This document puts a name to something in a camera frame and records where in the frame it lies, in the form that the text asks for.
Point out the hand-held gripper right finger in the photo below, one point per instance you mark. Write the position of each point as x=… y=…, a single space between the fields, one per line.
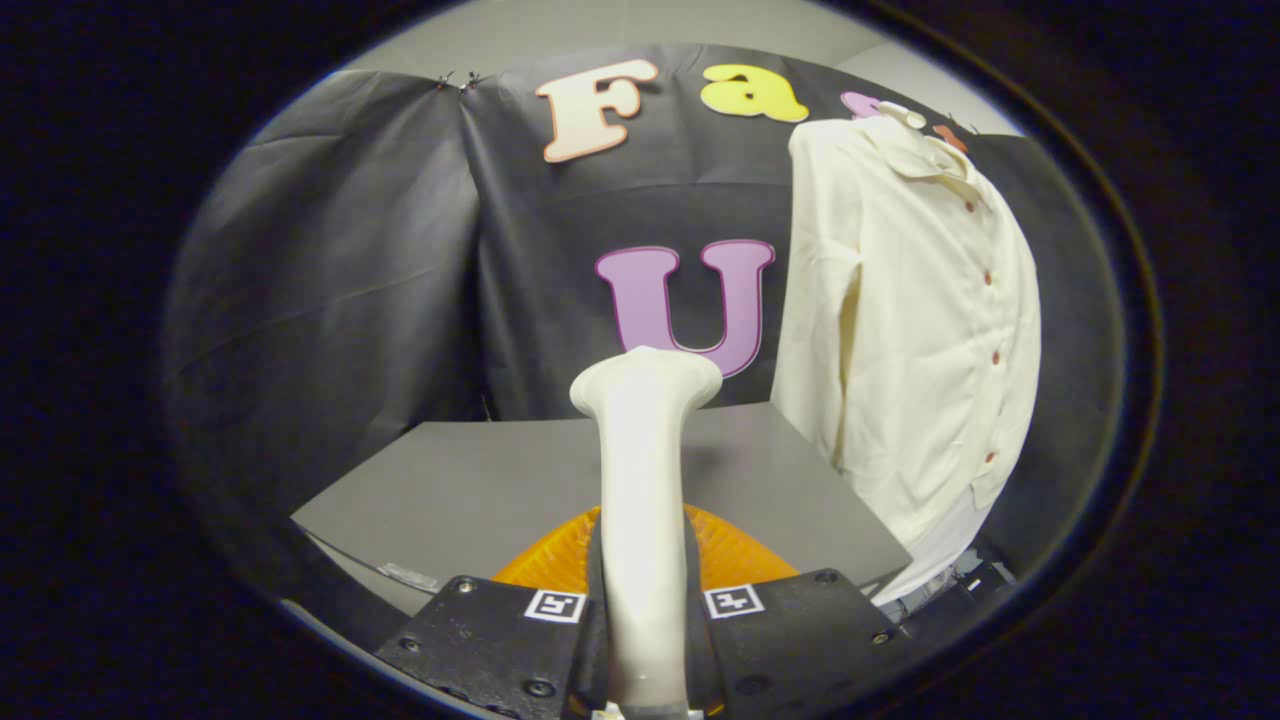
x=800 y=640

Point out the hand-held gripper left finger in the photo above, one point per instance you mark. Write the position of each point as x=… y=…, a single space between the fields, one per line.
x=480 y=640

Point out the cream button-up shirt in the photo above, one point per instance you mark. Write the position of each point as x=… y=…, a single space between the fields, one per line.
x=900 y=330

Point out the grey cabinet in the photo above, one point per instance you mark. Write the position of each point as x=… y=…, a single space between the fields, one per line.
x=480 y=480

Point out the black backdrop cloth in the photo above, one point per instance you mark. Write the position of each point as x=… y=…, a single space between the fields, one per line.
x=350 y=280

